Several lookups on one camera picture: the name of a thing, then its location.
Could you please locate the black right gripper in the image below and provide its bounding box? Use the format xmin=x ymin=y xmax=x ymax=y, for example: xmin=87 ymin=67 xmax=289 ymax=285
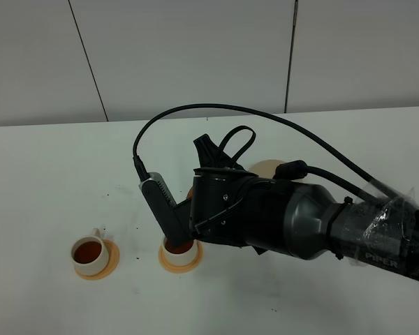
xmin=189 ymin=167 xmax=265 ymax=248

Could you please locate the brown clay teapot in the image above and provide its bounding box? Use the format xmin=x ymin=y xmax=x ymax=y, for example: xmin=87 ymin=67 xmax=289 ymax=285
xmin=186 ymin=187 xmax=193 ymax=199

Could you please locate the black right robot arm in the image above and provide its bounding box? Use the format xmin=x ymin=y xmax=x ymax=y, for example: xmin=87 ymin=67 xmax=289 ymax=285
xmin=189 ymin=167 xmax=419 ymax=281

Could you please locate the beige round teapot coaster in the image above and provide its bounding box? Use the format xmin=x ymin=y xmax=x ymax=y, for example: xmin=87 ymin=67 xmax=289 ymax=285
xmin=247 ymin=159 xmax=286 ymax=179

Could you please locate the right white teacup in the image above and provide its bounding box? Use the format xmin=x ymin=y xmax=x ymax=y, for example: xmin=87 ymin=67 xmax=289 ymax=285
xmin=162 ymin=237 xmax=198 ymax=267

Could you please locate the white teacup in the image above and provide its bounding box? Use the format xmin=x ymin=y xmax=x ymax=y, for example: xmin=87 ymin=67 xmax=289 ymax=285
xmin=70 ymin=228 xmax=110 ymax=276
xmin=162 ymin=237 xmax=198 ymax=267

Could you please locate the right orange saucer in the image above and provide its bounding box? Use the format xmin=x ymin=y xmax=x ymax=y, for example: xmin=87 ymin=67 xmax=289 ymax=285
xmin=158 ymin=240 xmax=203 ymax=274

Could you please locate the orange saucer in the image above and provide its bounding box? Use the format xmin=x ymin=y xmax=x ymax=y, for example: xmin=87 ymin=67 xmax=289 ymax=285
xmin=158 ymin=240 xmax=203 ymax=274
xmin=75 ymin=239 xmax=120 ymax=281

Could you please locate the left orange saucer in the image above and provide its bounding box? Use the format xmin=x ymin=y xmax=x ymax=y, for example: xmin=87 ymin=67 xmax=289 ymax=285
xmin=75 ymin=239 xmax=120 ymax=281

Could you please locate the left white teacup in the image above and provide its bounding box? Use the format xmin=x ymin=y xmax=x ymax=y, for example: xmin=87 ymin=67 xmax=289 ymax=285
xmin=70 ymin=228 xmax=110 ymax=276

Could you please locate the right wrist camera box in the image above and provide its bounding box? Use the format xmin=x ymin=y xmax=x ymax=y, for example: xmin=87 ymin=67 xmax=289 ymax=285
xmin=140 ymin=172 xmax=192 ymax=247

